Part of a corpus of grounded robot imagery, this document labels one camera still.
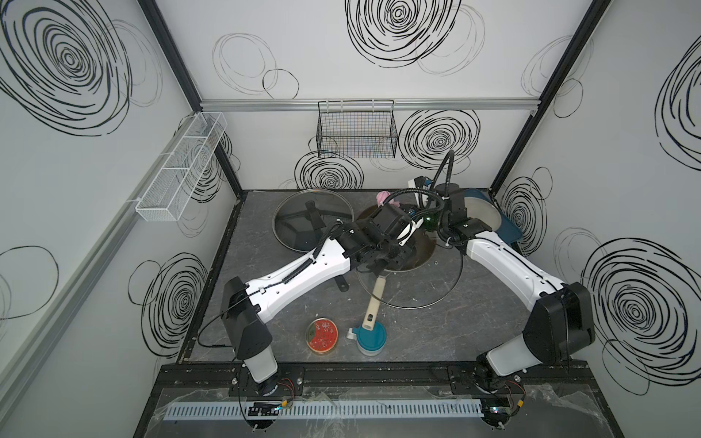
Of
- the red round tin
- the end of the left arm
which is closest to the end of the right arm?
the end of the left arm

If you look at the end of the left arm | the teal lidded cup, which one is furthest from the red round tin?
the end of the left arm

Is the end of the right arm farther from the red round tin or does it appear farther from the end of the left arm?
the red round tin

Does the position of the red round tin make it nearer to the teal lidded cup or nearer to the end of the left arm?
the teal lidded cup

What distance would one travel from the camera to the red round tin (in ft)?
2.58

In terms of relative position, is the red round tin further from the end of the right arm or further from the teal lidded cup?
the end of the right arm
